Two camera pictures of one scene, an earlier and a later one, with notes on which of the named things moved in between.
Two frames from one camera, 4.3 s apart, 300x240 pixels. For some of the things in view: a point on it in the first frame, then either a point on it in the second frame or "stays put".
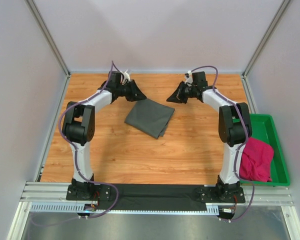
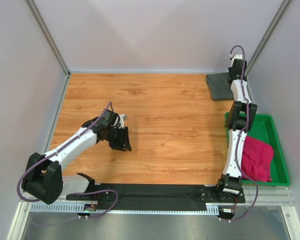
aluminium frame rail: (48, 192) stays put
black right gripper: (176, 96) to (230, 70)
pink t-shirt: (256, 160) stays put
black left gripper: (135, 94) to (123, 144)
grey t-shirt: (151, 117) to (220, 86)
